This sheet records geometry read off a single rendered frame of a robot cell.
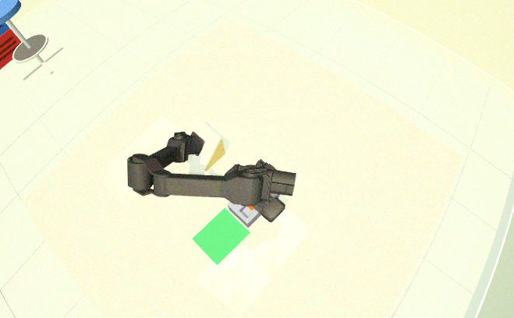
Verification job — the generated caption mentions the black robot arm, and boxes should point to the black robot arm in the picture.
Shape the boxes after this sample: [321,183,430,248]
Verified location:
[127,132,296,207]

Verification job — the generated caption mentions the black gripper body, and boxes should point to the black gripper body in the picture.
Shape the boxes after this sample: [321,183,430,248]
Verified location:
[224,164,285,222]

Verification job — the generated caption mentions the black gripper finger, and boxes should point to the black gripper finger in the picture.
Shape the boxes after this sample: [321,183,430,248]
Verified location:
[252,204,263,213]

